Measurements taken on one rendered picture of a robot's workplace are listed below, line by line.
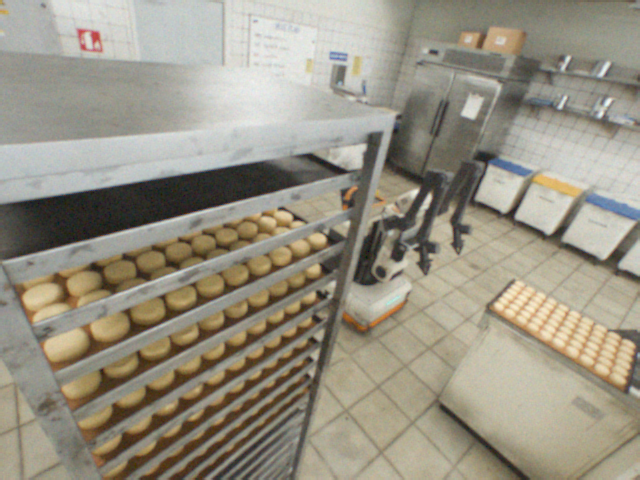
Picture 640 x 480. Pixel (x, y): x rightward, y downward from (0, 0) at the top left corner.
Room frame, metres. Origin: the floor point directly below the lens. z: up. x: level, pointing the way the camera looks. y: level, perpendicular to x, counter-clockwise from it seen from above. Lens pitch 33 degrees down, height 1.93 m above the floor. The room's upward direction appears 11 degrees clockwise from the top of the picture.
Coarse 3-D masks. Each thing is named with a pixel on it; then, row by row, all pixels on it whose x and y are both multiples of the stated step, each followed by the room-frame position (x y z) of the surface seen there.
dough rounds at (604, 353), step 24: (528, 288) 1.52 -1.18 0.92; (504, 312) 1.28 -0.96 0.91; (528, 312) 1.31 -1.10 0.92; (552, 312) 1.37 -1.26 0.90; (576, 312) 1.38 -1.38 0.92; (552, 336) 1.18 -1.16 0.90; (576, 336) 1.19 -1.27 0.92; (600, 336) 1.22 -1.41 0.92; (576, 360) 1.06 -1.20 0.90; (600, 360) 1.07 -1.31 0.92; (624, 360) 1.09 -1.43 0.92; (624, 384) 0.96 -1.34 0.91
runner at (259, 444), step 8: (296, 408) 0.69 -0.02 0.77; (304, 408) 0.68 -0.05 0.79; (288, 416) 0.65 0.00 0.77; (296, 416) 0.65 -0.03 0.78; (280, 424) 0.62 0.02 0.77; (288, 424) 0.62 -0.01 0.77; (272, 432) 0.59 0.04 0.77; (264, 440) 0.55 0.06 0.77; (248, 448) 0.52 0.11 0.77; (256, 448) 0.51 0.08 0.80; (240, 456) 0.49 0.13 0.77; (248, 456) 0.49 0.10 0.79; (232, 464) 0.47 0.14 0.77; (240, 464) 0.46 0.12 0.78; (224, 472) 0.44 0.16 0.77; (232, 472) 0.44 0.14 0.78
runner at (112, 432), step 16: (320, 304) 0.65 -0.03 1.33; (304, 320) 0.61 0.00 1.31; (272, 336) 0.52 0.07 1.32; (240, 352) 0.45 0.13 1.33; (208, 368) 0.40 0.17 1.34; (224, 368) 0.42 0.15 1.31; (192, 384) 0.37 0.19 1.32; (160, 400) 0.32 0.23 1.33; (144, 416) 0.30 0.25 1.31; (112, 432) 0.26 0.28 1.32; (96, 448) 0.24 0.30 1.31
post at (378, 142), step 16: (384, 112) 0.69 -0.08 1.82; (384, 128) 0.67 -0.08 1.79; (368, 144) 0.68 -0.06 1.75; (384, 144) 0.67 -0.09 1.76; (368, 160) 0.68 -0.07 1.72; (368, 176) 0.67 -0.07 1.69; (368, 192) 0.67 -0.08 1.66; (368, 208) 0.68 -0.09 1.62; (352, 224) 0.68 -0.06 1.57; (352, 240) 0.67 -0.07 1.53; (352, 256) 0.67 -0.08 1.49; (352, 272) 0.68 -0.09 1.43; (336, 288) 0.68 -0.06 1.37; (336, 304) 0.67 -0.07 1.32; (336, 320) 0.67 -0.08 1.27; (336, 336) 0.68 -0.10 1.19; (320, 352) 0.68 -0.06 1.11; (320, 368) 0.67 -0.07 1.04; (320, 384) 0.67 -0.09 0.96; (304, 416) 0.68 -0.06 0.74; (304, 432) 0.67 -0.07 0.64; (304, 448) 0.68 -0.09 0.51
